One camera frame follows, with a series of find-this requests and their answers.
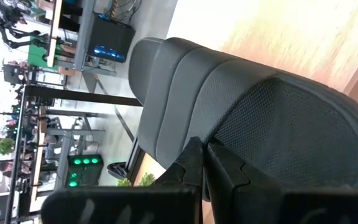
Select background wooden workbench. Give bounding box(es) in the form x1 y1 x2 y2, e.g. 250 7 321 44
47 0 117 77
29 107 107 203

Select green plant in patterned pot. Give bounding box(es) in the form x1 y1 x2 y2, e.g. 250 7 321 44
116 172 157 187

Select black computer tower green lights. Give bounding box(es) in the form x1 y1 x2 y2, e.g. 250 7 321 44
64 154 104 189

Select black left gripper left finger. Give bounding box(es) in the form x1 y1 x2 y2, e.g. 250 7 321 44
41 136 204 224

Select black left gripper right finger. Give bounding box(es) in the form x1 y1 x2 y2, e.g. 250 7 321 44
206 142 358 224

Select black computer tower blue light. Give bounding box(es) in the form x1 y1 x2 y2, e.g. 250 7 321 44
86 11 136 64

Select black foam slide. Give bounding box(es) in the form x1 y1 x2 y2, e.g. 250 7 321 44
128 37 358 200

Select background potted plant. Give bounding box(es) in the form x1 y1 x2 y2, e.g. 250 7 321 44
0 137 16 156

